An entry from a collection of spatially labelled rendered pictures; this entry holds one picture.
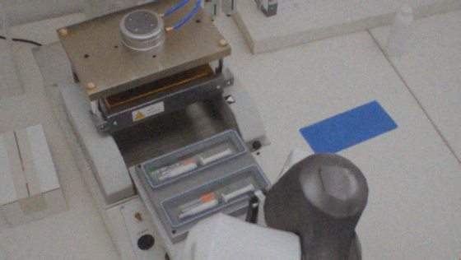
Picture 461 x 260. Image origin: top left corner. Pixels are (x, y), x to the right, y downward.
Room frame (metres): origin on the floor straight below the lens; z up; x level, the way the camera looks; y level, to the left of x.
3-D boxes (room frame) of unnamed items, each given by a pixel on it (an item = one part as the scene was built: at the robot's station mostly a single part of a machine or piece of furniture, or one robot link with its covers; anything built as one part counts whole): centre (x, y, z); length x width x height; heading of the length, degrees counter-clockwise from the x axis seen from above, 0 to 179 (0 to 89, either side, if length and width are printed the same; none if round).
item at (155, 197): (0.61, 0.07, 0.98); 0.20 x 0.17 x 0.03; 121
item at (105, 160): (0.70, 0.28, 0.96); 0.25 x 0.05 x 0.07; 31
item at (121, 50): (0.87, 0.20, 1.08); 0.31 x 0.24 x 0.13; 121
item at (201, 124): (0.86, 0.22, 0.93); 0.46 x 0.35 x 0.01; 31
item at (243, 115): (0.84, 0.04, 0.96); 0.26 x 0.05 x 0.07; 31
